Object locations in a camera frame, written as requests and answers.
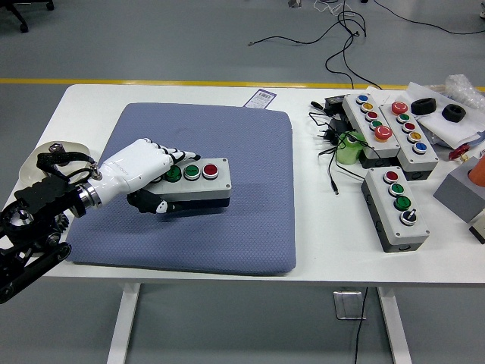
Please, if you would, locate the white table leg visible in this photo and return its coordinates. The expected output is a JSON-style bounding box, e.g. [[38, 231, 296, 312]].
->
[[105, 283, 142, 364], [377, 286, 413, 364]]

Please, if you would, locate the beige shallow dish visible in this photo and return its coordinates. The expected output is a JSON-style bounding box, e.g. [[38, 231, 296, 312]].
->
[[18, 140, 92, 187]]

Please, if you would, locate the orange cylinder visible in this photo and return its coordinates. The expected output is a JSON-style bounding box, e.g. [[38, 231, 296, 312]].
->
[[468, 155, 485, 187]]

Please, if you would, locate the purple barcode label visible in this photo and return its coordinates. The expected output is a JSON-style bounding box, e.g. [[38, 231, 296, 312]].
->
[[243, 88, 277, 109]]

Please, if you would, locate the thin black floor cable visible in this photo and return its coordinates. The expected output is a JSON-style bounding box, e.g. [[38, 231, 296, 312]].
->
[[373, 0, 485, 37]]

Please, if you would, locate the white paper sheet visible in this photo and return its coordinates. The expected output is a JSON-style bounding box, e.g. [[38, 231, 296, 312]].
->
[[407, 81, 483, 149]]

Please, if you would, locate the four-button box with selector switch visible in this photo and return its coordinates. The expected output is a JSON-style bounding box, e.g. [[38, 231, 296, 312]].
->
[[360, 166, 431, 254]]

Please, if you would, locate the white box with black base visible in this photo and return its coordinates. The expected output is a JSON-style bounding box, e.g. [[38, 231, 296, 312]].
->
[[468, 212, 485, 244]]

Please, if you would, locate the black hanging cable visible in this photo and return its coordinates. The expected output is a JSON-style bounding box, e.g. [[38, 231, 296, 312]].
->
[[354, 286, 369, 364]]

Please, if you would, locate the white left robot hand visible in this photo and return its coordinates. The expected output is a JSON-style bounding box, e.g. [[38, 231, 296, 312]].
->
[[92, 136, 202, 216]]

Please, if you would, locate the metal floor socket plate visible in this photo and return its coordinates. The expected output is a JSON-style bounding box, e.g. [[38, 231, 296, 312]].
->
[[332, 290, 368, 322]]

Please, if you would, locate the black cord with barrel plug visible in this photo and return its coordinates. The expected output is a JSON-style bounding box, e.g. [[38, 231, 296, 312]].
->
[[318, 143, 365, 196]]

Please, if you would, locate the clear bubble wrap bag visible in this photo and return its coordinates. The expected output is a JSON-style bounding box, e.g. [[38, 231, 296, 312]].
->
[[443, 74, 485, 111]]

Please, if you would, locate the black wall plug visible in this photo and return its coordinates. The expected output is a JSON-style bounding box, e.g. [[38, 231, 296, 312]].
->
[[313, 127, 340, 147]]

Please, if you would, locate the black power adapter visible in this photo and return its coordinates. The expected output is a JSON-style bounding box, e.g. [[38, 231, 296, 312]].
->
[[324, 95, 348, 115], [328, 116, 352, 133]]

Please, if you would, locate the black foam ring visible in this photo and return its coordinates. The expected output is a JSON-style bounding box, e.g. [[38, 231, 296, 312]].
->
[[411, 97, 437, 115], [442, 104, 467, 123]]

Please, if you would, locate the three-button grey control box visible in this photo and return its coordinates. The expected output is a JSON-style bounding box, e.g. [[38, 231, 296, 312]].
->
[[149, 157, 232, 212]]

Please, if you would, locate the black office chair base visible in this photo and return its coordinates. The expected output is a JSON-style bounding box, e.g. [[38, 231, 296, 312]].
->
[[0, 0, 56, 34]]

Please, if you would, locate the grey block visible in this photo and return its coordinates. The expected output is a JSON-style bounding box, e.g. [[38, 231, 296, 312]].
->
[[432, 155, 485, 224]]

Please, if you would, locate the blue-grey textured mat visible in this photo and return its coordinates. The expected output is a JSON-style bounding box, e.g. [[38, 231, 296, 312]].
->
[[66, 102, 297, 277]]

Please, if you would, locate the five-button box, blue end button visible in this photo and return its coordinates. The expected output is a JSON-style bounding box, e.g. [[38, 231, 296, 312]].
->
[[342, 93, 403, 170], [380, 101, 440, 181]]

